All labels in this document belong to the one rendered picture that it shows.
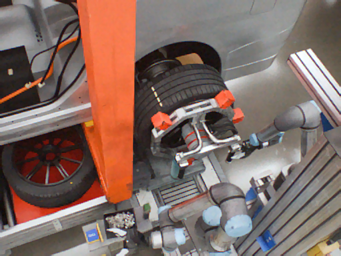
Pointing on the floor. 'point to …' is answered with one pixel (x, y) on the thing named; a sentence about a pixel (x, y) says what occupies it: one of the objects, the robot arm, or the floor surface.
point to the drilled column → (116, 247)
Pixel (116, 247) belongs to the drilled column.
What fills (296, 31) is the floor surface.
